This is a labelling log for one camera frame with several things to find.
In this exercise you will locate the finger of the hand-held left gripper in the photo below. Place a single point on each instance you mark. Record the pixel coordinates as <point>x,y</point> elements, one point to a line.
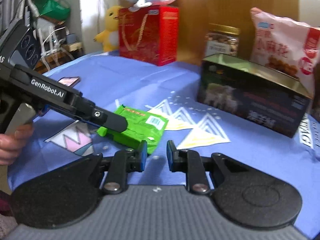
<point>112,120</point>

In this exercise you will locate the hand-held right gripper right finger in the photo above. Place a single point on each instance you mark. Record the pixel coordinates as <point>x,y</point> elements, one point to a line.
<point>170,157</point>

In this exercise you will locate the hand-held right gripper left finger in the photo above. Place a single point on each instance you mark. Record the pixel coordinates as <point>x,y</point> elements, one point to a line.
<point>143,157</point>

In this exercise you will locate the bright green snack pack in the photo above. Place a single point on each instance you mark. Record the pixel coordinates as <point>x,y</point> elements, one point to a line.
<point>150,125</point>

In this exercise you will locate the black cardboard box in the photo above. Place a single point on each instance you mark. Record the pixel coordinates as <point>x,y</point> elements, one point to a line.
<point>250,100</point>

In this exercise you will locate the person's left hand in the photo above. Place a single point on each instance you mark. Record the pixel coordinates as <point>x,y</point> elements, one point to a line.
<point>12,145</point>

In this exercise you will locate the pink smartphone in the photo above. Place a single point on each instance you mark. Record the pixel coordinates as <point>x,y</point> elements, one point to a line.
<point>68,81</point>

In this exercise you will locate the blue printed cloth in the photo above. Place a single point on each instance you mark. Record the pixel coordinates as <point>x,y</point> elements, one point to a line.
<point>125,80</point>

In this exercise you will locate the wooden shelf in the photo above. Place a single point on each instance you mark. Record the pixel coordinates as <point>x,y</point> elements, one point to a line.
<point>72,47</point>

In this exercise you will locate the green bag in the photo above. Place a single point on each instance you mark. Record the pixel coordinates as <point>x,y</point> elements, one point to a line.
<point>52,10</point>

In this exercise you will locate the yellow duck plush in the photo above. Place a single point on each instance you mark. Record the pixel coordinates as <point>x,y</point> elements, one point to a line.
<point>110,30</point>

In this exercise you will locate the red gift box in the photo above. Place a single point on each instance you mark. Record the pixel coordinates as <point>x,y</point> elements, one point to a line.
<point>150,37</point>

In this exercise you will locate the dark red clothing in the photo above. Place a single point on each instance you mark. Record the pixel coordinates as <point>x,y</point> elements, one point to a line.
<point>5,205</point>

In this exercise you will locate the gold lid nut jar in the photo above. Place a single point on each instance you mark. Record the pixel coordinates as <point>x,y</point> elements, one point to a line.
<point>222,42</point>

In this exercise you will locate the wooden headboard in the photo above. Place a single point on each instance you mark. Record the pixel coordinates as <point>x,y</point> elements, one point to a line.
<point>212,5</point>

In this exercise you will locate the pink snack bag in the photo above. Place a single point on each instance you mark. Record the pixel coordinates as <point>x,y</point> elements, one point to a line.
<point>275,45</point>

